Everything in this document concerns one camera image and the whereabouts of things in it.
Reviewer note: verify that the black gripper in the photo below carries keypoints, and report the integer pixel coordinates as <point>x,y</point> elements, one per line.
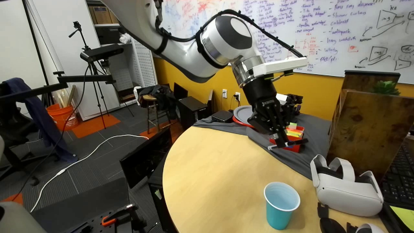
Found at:
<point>260,97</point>

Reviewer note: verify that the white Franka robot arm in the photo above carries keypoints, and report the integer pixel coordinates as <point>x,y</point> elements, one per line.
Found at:
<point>189,52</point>

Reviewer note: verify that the blue plastic cup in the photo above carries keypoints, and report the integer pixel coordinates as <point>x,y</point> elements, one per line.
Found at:
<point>280,215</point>

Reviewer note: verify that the red box with colourful cards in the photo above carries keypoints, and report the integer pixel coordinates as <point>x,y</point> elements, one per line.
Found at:
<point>298,131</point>

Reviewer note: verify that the black and white gripper device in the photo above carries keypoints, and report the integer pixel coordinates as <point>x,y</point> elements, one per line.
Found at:
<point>294,104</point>

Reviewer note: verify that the grey round plate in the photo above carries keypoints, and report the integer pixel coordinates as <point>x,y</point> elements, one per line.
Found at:
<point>243,114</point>

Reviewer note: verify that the red round plate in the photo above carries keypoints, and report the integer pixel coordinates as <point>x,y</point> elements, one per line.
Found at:
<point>241,124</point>

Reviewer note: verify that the grey table cloth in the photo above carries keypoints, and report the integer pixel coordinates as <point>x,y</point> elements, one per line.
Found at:
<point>315,133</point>

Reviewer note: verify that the black flat box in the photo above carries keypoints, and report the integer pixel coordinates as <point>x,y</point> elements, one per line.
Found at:
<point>223,115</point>

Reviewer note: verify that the black small table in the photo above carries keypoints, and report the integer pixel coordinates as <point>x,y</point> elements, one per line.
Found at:
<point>192,108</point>

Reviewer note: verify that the white VR headset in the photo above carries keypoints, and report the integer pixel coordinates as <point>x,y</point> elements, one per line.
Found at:
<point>349,196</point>

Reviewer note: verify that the small green potted plant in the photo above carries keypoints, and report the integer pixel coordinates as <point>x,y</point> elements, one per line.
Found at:
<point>384,87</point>

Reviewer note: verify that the black side panel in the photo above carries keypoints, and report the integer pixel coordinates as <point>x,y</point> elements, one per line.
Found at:
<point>144,157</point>

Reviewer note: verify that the black keyboard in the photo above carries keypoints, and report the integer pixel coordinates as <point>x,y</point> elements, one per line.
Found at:
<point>401,176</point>

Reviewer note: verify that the white cabinet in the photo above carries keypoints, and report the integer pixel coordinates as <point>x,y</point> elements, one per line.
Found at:
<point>144,65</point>

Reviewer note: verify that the yellow green sticky note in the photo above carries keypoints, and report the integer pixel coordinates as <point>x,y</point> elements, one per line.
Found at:
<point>405,215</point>

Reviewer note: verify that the orange floor mat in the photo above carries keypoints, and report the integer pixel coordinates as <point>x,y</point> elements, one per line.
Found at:
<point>92,123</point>

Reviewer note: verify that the dark bookshelf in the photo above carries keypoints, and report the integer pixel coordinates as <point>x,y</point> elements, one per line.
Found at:
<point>105,17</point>

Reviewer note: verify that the dark grey mounting platform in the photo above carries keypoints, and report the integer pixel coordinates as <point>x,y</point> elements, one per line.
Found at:
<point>86,207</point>

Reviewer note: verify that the dark blue jacket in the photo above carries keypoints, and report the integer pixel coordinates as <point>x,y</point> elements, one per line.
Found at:
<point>40,117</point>

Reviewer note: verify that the grey curved object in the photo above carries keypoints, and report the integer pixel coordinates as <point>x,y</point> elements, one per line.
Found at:
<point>17,220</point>

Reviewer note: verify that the white wall outlet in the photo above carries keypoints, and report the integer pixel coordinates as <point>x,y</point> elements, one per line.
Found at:
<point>237,96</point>

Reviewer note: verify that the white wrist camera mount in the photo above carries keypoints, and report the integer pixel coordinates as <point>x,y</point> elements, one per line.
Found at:
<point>280,65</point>

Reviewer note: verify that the wall whiteboard with writing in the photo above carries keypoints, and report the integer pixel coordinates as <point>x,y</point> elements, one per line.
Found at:
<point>337,30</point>

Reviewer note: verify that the black camera tripod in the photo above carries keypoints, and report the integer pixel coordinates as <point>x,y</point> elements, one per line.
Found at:
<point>97,52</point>

